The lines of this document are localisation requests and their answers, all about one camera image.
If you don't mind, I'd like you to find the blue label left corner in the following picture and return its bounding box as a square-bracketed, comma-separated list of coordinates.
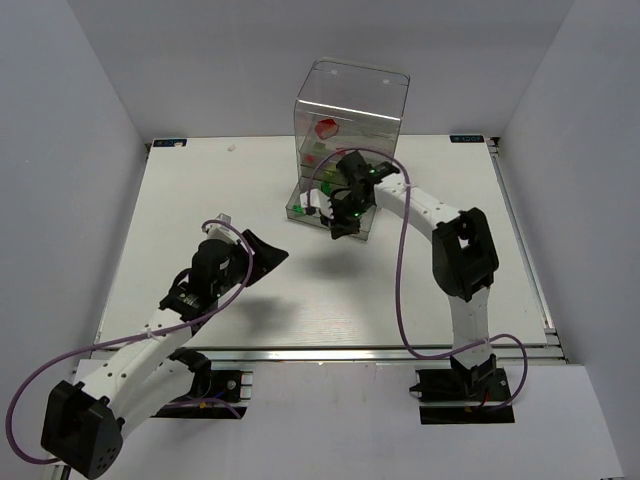
[152, 138, 187, 148]

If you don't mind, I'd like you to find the aluminium table front rail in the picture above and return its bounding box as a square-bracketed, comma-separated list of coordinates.
[92, 344, 566, 364]

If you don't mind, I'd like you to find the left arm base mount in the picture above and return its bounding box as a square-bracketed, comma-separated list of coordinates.
[154, 347, 253, 420]

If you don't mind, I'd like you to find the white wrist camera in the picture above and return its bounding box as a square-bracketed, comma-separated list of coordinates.
[299, 189, 334, 219]
[201, 213, 236, 244]

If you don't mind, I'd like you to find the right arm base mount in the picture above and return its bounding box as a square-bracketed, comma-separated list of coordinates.
[409, 368, 515, 425]

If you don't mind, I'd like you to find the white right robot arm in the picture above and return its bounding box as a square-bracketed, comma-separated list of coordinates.
[321, 148, 499, 389]

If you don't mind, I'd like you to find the blue label corner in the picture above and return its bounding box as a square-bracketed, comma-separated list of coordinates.
[152, 138, 187, 148]
[449, 135, 485, 143]

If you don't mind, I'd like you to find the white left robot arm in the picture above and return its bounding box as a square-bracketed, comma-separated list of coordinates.
[41, 220, 289, 479]

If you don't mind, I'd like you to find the clear drawer container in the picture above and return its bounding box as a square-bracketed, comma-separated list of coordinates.
[286, 57, 410, 228]

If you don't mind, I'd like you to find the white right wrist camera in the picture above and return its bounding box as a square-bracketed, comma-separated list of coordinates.
[299, 189, 334, 219]

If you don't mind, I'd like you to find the blue label right corner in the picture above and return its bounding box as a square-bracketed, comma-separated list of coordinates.
[449, 135, 485, 143]

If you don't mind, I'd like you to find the large red lego piece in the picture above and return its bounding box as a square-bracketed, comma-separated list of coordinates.
[314, 118, 340, 140]

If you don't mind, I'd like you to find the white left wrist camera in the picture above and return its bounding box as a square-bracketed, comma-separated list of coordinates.
[201, 213, 236, 244]

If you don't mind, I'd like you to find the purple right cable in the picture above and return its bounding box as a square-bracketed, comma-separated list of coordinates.
[305, 148, 529, 412]

